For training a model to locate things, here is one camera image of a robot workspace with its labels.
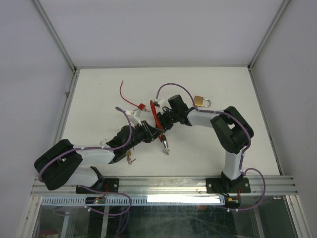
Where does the red cable lock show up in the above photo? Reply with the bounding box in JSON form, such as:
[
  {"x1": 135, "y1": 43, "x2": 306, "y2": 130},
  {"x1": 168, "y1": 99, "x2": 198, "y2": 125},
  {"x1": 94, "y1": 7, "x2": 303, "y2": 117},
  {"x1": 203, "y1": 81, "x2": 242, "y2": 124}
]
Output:
[{"x1": 150, "y1": 100, "x2": 169, "y2": 149}]

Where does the large brass padlock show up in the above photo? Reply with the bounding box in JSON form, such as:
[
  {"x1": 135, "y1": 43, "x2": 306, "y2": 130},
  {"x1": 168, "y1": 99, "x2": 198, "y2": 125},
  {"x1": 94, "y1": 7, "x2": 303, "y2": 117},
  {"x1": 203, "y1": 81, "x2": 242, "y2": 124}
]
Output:
[{"x1": 194, "y1": 95, "x2": 211, "y2": 108}]

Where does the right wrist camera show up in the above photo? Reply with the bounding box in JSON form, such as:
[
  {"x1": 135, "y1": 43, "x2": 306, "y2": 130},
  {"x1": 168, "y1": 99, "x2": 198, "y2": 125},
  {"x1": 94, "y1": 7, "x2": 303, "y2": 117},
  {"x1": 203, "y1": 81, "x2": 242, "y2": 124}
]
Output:
[{"x1": 154, "y1": 98, "x2": 170, "y2": 108}]

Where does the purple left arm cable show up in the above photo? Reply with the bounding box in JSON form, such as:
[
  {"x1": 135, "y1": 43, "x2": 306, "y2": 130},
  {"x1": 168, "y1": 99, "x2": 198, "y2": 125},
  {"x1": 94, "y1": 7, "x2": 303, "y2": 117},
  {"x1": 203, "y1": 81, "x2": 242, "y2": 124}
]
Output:
[{"x1": 38, "y1": 106, "x2": 133, "y2": 183}]

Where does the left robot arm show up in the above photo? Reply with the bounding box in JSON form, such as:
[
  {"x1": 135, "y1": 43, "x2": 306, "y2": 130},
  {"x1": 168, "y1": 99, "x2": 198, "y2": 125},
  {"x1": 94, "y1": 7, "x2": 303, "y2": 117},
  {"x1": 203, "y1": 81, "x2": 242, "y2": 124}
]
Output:
[{"x1": 34, "y1": 120, "x2": 163, "y2": 193}]

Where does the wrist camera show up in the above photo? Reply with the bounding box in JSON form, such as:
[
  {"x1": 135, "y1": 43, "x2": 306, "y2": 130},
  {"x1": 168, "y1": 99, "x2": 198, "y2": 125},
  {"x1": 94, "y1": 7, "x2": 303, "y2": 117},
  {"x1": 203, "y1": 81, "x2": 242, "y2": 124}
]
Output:
[
  {"x1": 154, "y1": 98, "x2": 170, "y2": 108},
  {"x1": 125, "y1": 109, "x2": 142, "y2": 125}
]

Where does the white slotted cable duct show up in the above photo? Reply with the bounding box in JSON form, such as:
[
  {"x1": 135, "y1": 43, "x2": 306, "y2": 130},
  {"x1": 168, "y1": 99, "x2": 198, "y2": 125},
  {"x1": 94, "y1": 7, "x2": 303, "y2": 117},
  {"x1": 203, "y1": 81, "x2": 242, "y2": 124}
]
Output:
[{"x1": 42, "y1": 195, "x2": 225, "y2": 206}]

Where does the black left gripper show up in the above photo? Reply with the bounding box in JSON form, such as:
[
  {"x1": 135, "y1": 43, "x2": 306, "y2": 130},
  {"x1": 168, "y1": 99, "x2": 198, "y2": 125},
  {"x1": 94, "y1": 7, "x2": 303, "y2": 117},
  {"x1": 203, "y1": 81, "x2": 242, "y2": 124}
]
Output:
[{"x1": 124, "y1": 120, "x2": 163, "y2": 152}]

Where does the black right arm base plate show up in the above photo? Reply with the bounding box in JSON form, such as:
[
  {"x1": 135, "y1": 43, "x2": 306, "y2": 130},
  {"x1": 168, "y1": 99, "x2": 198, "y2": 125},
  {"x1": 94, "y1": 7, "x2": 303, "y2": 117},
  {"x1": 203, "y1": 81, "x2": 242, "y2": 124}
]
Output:
[{"x1": 206, "y1": 177, "x2": 251, "y2": 194}]

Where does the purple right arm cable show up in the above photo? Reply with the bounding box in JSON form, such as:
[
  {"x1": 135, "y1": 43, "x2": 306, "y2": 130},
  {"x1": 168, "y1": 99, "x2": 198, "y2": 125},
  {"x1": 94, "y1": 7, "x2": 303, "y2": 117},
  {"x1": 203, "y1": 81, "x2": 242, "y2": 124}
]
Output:
[{"x1": 155, "y1": 83, "x2": 267, "y2": 213}]

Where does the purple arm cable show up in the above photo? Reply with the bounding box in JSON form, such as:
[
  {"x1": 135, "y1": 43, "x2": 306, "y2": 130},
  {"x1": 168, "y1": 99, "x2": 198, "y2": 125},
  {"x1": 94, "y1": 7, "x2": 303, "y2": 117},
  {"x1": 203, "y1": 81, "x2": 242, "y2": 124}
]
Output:
[
  {"x1": 38, "y1": 106, "x2": 133, "y2": 183},
  {"x1": 155, "y1": 83, "x2": 267, "y2": 213}
]

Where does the aluminium mounting rail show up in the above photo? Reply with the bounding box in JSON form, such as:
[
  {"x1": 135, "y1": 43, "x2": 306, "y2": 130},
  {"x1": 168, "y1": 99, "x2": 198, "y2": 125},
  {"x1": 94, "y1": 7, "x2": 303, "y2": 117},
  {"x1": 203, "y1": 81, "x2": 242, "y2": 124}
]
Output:
[{"x1": 31, "y1": 176, "x2": 297, "y2": 196}]

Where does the small red padlock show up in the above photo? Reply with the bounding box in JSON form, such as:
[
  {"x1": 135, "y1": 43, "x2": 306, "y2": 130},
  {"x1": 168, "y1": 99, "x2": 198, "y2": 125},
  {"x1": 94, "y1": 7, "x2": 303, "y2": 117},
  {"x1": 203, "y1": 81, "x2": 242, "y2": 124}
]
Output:
[{"x1": 138, "y1": 103, "x2": 146, "y2": 111}]

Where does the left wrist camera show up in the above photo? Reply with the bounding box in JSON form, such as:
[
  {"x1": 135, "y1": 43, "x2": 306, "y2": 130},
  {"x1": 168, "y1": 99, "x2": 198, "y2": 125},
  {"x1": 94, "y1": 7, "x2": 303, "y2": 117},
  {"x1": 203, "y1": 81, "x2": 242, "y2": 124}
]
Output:
[{"x1": 125, "y1": 109, "x2": 142, "y2": 125}]

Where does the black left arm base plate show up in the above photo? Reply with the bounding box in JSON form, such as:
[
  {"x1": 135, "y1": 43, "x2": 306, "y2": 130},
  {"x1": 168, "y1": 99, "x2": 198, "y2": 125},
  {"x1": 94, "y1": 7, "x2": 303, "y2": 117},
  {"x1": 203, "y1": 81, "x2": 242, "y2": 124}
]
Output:
[{"x1": 75, "y1": 178, "x2": 119, "y2": 194}]

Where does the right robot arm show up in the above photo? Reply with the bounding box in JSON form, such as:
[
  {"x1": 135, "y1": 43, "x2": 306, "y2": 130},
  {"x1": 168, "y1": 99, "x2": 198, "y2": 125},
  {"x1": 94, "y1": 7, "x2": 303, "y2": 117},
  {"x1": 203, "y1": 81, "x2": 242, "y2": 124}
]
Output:
[{"x1": 154, "y1": 95, "x2": 254, "y2": 193}]

